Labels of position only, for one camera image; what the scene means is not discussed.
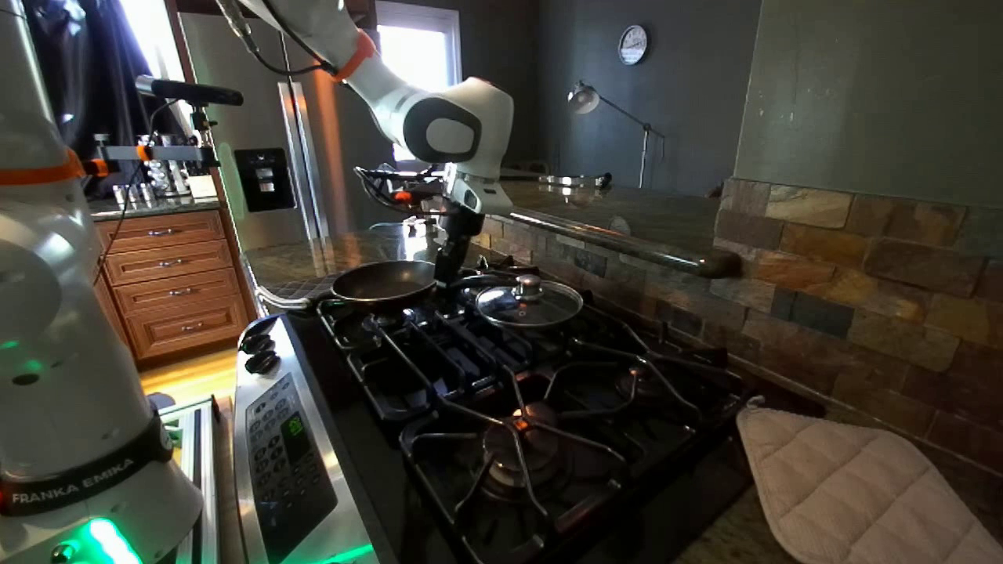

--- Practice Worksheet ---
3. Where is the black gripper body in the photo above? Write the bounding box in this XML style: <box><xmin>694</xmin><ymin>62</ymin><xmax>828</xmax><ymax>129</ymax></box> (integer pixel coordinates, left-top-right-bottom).
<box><xmin>433</xmin><ymin>205</ymin><xmax>489</xmax><ymax>286</ymax></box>

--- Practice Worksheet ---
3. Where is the black frying pan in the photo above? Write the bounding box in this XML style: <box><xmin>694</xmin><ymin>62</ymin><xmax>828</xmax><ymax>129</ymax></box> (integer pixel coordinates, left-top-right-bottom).
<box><xmin>328</xmin><ymin>256</ymin><xmax>497</xmax><ymax>306</ymax></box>

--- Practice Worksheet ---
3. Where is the glass lid with metal knob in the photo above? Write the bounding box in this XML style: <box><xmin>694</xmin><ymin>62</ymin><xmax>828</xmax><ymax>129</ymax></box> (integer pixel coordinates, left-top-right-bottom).
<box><xmin>464</xmin><ymin>275</ymin><xmax>589</xmax><ymax>332</ymax></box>

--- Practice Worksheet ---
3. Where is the black gas stove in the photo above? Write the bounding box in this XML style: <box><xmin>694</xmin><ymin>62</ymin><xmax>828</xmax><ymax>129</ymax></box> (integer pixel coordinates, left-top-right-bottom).
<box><xmin>228</xmin><ymin>259</ymin><xmax>796</xmax><ymax>564</ymax></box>

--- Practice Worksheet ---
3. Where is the black stove knob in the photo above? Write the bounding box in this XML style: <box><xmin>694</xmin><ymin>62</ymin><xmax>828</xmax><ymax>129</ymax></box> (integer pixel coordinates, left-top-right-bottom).
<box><xmin>235</xmin><ymin>311</ymin><xmax>284</xmax><ymax>353</ymax></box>
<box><xmin>244</xmin><ymin>345</ymin><xmax>286</xmax><ymax>377</ymax></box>

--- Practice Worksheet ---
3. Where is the granite bar counter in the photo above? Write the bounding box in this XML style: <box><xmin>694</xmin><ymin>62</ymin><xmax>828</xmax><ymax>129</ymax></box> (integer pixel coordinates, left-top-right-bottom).
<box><xmin>403</xmin><ymin>169</ymin><xmax>746</xmax><ymax>282</ymax></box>

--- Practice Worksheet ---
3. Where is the stainless steel refrigerator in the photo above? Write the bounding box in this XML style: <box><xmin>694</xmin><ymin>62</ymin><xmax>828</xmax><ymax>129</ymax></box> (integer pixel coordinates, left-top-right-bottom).
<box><xmin>171</xmin><ymin>11</ymin><xmax>421</xmax><ymax>306</ymax></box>

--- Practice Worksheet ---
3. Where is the bright window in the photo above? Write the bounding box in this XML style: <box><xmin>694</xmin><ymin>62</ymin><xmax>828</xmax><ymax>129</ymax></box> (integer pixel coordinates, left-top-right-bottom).
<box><xmin>375</xmin><ymin>2</ymin><xmax>464</xmax><ymax>169</ymax></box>

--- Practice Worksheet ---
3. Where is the metal desk lamp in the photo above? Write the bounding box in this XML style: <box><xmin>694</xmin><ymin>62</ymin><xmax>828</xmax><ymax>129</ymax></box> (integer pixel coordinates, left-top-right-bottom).
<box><xmin>561</xmin><ymin>79</ymin><xmax>667</xmax><ymax>195</ymax></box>

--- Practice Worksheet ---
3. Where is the wooden drawer cabinet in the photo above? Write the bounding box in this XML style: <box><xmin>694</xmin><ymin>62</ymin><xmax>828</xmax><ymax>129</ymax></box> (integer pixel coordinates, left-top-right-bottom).
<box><xmin>72</xmin><ymin>201</ymin><xmax>262</xmax><ymax>369</ymax></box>

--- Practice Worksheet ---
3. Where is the dark hanging cloth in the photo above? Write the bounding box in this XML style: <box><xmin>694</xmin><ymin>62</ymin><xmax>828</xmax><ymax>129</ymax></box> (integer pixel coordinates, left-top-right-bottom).
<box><xmin>75</xmin><ymin>0</ymin><xmax>160</xmax><ymax>139</ymax></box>

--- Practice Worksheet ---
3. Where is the white quilted pot holder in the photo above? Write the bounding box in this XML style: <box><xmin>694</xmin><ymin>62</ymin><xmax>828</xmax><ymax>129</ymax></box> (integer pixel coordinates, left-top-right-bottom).
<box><xmin>735</xmin><ymin>400</ymin><xmax>1003</xmax><ymax>564</ymax></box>

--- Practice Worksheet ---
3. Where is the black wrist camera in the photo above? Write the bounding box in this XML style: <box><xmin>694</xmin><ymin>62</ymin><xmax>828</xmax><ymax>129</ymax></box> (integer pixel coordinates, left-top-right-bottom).
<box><xmin>357</xmin><ymin>162</ymin><xmax>456</xmax><ymax>208</ymax></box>

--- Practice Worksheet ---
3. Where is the orange strap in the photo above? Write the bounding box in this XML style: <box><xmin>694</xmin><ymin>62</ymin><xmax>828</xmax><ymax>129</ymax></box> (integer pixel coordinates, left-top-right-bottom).
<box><xmin>340</xmin><ymin>29</ymin><xmax>382</xmax><ymax>82</ymax></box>

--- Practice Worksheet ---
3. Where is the round wall clock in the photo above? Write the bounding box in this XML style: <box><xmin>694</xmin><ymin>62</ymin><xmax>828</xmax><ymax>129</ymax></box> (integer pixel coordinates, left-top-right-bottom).
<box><xmin>615</xmin><ymin>23</ymin><xmax>652</xmax><ymax>69</ymax></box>

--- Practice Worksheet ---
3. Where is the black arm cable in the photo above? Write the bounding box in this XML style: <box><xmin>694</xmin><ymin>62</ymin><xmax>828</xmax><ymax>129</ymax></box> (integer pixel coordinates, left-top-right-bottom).
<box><xmin>215</xmin><ymin>0</ymin><xmax>464</xmax><ymax>214</ymax></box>

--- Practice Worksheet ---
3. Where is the black stereo camera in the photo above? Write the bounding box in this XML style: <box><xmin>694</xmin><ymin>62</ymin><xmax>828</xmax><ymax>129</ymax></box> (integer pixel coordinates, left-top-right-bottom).
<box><xmin>132</xmin><ymin>73</ymin><xmax>247</xmax><ymax>109</ymax></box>

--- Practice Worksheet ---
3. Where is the black camera mount rod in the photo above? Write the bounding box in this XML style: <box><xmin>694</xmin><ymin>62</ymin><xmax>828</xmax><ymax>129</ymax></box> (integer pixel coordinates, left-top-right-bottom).
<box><xmin>88</xmin><ymin>103</ymin><xmax>216</xmax><ymax>169</ymax></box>

